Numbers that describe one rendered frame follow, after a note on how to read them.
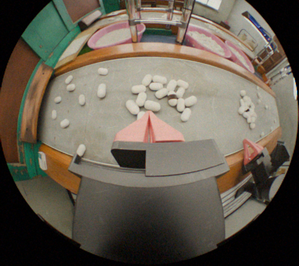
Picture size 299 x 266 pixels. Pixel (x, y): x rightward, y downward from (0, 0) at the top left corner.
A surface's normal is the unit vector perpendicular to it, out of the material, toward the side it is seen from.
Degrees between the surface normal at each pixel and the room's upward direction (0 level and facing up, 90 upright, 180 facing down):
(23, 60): 90
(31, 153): 90
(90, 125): 0
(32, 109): 67
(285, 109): 90
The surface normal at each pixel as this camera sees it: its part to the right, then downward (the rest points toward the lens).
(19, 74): 1.00, 0.00
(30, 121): 0.92, -0.11
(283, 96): -1.00, 0.07
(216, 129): 0.00, -0.23
